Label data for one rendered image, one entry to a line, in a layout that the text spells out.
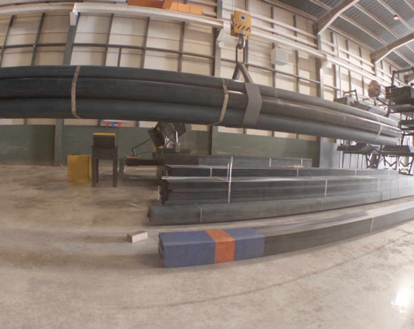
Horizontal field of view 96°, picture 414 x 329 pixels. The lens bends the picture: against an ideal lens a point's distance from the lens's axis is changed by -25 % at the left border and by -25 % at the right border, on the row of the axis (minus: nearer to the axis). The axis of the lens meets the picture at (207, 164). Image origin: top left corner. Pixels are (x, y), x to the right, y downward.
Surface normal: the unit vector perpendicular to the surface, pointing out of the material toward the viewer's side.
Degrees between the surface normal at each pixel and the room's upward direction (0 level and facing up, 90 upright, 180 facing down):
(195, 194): 90
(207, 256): 90
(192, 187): 90
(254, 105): 120
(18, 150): 90
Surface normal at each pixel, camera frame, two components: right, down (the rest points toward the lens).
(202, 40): 0.34, 0.07
